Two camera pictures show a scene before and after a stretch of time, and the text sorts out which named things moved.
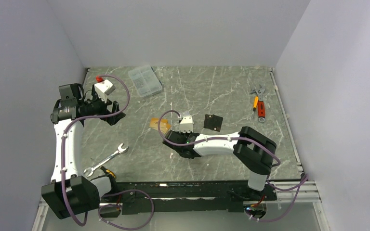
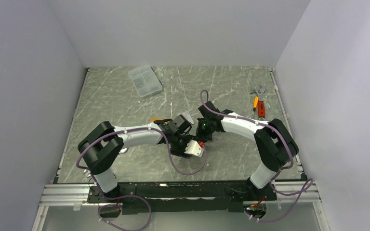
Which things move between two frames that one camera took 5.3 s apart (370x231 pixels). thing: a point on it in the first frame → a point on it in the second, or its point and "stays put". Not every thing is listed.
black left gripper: x=113 y=119 → x=179 y=152
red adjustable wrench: x=261 y=105 stays put
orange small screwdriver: x=255 y=103 stays put
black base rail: x=180 y=197 stays put
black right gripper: x=184 y=135 → x=200 y=135
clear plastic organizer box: x=144 y=80 stays put
